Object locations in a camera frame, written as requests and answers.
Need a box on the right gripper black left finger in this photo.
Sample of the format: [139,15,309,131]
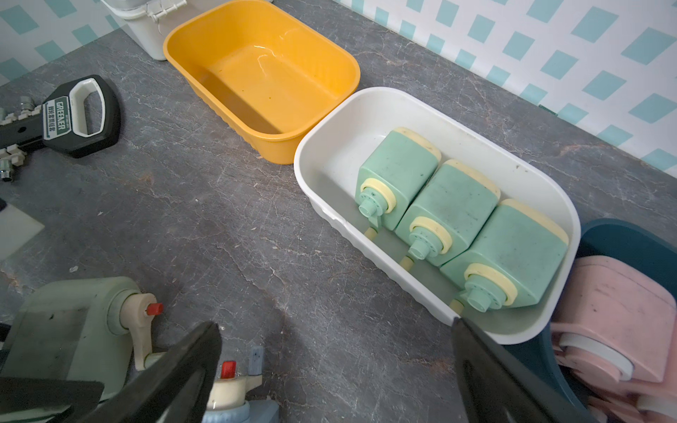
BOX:
[81,321,222,422]

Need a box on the white lidded plastic case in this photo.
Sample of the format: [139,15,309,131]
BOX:
[99,0,234,62]

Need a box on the white plastic storage tub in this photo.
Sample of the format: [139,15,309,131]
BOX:
[294,87,581,345]

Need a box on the yellow plastic storage tub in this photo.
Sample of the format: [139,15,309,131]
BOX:
[163,1,361,165]

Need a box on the pink sharpener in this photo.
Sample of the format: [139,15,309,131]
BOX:
[550,256,676,387]
[587,382,676,422]

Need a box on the dark teal storage tub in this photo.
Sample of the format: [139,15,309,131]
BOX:
[505,219,676,412]

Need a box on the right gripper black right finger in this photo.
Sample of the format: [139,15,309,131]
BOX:
[451,318,595,422]

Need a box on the pale green round sharpener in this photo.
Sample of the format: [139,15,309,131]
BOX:
[1,277,163,400]

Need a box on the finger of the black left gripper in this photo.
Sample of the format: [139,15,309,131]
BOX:
[1,377,104,422]

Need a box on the blue sharpener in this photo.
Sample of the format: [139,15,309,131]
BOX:
[202,345,280,423]

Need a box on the black digital scale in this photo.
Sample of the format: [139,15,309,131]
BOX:
[42,74,122,159]

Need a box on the black drill bit rack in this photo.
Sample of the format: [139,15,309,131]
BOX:
[1,96,43,183]

